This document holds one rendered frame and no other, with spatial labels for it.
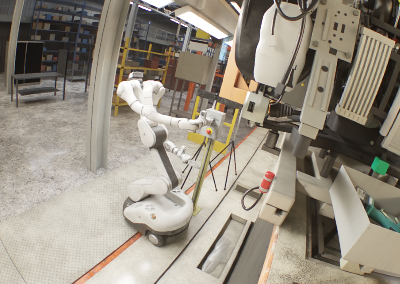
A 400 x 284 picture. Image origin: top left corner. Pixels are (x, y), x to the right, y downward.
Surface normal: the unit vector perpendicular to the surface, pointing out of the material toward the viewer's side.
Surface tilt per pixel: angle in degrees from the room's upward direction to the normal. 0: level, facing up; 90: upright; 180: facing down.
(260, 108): 88
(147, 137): 88
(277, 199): 90
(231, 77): 90
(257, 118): 106
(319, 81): 57
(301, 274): 0
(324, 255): 0
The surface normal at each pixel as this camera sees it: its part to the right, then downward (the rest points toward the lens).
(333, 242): 0.23, -0.91
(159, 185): -0.50, 0.18
